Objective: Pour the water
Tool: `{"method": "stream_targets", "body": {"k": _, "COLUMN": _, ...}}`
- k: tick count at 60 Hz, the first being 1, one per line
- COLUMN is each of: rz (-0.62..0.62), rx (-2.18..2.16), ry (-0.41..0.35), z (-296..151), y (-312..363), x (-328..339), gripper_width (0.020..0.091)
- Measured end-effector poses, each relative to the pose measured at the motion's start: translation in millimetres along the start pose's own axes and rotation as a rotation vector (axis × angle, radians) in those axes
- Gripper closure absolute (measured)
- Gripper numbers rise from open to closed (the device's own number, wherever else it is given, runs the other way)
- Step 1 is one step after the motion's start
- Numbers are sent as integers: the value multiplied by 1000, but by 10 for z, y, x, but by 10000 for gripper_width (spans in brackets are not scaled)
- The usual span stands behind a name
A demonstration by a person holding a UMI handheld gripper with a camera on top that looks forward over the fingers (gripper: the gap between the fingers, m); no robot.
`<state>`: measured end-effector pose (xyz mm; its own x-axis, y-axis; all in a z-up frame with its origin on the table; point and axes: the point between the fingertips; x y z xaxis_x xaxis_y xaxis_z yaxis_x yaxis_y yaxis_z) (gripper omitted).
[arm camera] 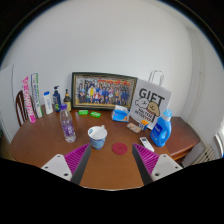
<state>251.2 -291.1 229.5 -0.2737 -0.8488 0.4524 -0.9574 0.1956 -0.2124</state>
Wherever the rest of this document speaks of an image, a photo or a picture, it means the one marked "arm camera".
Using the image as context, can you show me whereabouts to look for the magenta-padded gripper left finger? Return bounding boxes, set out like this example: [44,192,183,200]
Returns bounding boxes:
[40,143,92,186]

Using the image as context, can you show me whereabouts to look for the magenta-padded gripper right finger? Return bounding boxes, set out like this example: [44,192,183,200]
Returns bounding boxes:
[131,143,184,186]

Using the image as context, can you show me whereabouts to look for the clear purple-capped water bottle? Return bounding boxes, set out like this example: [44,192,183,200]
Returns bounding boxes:
[59,103,77,144]

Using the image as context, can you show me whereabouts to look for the white remote control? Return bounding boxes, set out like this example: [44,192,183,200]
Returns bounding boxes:
[139,136,155,153]

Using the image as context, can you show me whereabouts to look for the brown wooden side table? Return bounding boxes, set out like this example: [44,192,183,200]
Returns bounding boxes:
[164,116,201,161]

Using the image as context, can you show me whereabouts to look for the blue detergent bottle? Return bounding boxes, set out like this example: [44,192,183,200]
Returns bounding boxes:
[149,108,174,148]

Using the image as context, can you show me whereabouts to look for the white radiator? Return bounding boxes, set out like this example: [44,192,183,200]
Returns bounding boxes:
[196,143,218,164]

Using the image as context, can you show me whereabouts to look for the colourful puzzle cube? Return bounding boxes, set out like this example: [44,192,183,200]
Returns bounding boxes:
[138,119,150,131]

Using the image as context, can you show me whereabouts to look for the blue patterned paper cup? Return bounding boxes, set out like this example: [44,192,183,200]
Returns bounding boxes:
[87,124,109,151]

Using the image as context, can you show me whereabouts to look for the flat round red coaster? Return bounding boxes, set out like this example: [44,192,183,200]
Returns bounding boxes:
[111,142,129,156]

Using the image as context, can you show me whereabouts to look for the small patterned snack packet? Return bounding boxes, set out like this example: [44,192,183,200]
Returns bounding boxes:
[126,122,142,134]

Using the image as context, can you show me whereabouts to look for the white lotion bottle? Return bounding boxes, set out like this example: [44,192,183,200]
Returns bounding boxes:
[43,91,54,115]

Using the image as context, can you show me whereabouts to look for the brown yellow-labelled pump bottle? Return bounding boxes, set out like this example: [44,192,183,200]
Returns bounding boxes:
[63,88,72,112]

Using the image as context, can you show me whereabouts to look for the brown wooden chair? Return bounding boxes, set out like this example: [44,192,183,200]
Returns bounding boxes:
[14,89,30,128]

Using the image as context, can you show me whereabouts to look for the dark blue pump bottle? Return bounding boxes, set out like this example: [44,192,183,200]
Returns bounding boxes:
[52,85,62,113]

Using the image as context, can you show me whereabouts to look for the long pink box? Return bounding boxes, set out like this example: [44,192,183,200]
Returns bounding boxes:
[21,76,37,124]

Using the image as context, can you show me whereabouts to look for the white paper gift bag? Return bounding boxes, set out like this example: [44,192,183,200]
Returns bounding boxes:
[129,69,173,130]

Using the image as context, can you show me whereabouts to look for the long green white box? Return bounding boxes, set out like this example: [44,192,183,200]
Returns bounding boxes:
[30,72,44,119]

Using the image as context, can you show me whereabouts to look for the framed group photo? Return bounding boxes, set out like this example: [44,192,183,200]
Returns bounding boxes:
[71,71,139,112]

